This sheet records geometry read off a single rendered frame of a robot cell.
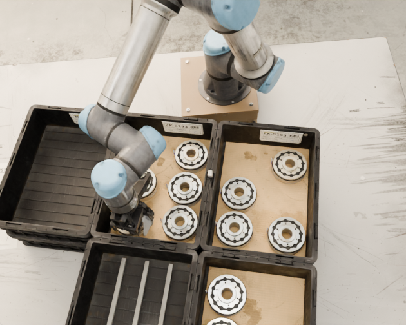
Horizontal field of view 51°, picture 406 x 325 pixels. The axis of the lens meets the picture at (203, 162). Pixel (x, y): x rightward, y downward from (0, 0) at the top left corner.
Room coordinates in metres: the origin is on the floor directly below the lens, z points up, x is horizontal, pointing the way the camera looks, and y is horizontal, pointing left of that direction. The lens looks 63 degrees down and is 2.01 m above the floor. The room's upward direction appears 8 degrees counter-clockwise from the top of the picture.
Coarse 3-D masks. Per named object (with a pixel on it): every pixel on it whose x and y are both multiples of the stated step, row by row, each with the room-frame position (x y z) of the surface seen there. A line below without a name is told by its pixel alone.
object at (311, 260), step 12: (312, 132) 0.60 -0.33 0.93; (216, 144) 0.60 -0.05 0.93; (216, 156) 0.57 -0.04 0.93; (216, 168) 0.53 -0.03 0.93; (204, 216) 0.39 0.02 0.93; (204, 228) 0.36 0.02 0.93; (312, 228) 0.32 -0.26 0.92; (204, 240) 0.33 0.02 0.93; (312, 240) 0.28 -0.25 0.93; (228, 252) 0.28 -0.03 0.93; (240, 252) 0.28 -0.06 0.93; (252, 252) 0.28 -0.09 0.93; (264, 252) 0.27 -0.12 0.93; (312, 252) 0.25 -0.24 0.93
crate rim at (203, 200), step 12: (168, 120) 0.71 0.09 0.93; (180, 120) 0.70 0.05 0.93; (192, 120) 0.71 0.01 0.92; (204, 120) 0.69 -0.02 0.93; (216, 132) 0.64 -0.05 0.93; (204, 180) 0.50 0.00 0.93; (204, 192) 0.46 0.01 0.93; (204, 204) 0.42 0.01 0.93; (96, 216) 0.43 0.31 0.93; (96, 228) 0.40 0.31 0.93; (120, 240) 0.36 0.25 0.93; (132, 240) 0.35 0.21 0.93; (144, 240) 0.35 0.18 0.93; (156, 240) 0.34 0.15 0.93
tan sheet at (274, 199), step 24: (240, 144) 0.65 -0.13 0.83; (240, 168) 0.56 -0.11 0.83; (264, 168) 0.55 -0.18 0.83; (240, 192) 0.48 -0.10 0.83; (264, 192) 0.47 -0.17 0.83; (288, 192) 0.46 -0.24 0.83; (216, 216) 0.42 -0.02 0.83; (264, 216) 0.40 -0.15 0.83; (288, 216) 0.39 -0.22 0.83; (216, 240) 0.35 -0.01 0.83; (264, 240) 0.33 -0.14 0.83
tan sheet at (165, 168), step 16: (176, 144) 0.68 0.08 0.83; (208, 144) 0.66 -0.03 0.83; (160, 160) 0.63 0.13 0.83; (160, 176) 0.58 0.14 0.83; (160, 192) 0.52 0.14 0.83; (160, 208) 0.47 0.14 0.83; (192, 208) 0.46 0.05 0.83; (160, 224) 0.42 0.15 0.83; (176, 224) 0.41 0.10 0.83; (192, 240) 0.36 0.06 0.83
